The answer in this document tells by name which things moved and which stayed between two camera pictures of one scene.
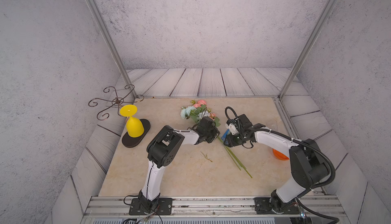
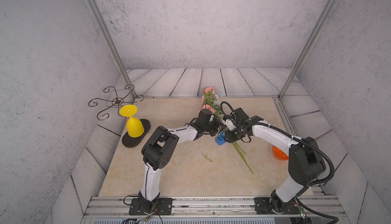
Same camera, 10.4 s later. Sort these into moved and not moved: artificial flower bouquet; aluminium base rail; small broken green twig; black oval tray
Moved: artificial flower bouquet
Not moved: aluminium base rail; black oval tray; small broken green twig
